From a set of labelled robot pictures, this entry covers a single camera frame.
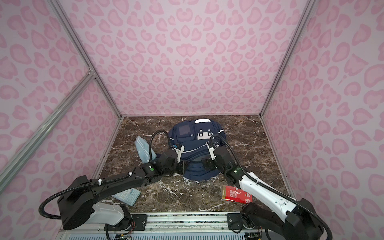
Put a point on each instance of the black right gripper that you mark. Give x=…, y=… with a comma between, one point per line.
x=210, y=166

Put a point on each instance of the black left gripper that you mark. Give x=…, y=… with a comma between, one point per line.
x=184, y=166

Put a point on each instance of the navy blue student backpack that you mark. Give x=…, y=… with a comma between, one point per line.
x=194, y=135

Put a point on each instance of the teal water bottle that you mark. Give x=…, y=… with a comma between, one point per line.
x=142, y=147

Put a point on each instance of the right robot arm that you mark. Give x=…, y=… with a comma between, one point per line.
x=292, y=219

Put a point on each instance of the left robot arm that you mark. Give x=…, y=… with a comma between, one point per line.
x=81, y=203

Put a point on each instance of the red card box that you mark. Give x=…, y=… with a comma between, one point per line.
x=233, y=194

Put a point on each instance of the grey calculator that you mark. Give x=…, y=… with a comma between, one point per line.
x=128, y=197

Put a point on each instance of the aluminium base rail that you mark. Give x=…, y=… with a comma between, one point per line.
x=175, y=226

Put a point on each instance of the aluminium frame corner post left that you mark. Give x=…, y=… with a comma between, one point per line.
x=79, y=46

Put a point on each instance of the aluminium frame corner post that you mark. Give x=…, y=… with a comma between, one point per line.
x=79, y=46
x=297, y=34

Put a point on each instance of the aluminium diagonal frame bar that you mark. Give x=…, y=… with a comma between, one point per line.
x=19, y=160

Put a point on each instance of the aluminium frame corner post right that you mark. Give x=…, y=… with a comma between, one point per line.
x=297, y=34

